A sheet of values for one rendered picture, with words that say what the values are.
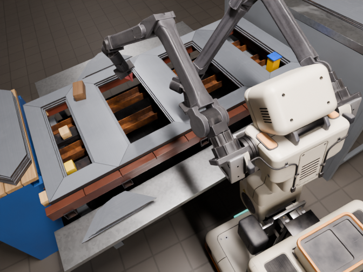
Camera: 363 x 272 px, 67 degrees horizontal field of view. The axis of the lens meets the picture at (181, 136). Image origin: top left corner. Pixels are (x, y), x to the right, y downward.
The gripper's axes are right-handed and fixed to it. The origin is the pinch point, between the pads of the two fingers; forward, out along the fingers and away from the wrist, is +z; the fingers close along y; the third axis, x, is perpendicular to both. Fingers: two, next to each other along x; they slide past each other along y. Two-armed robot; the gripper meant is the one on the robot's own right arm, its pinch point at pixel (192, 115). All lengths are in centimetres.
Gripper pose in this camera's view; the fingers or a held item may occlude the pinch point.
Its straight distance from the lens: 141.2
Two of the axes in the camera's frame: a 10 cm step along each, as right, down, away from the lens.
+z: 1.1, 5.9, 8.0
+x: 4.9, 6.7, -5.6
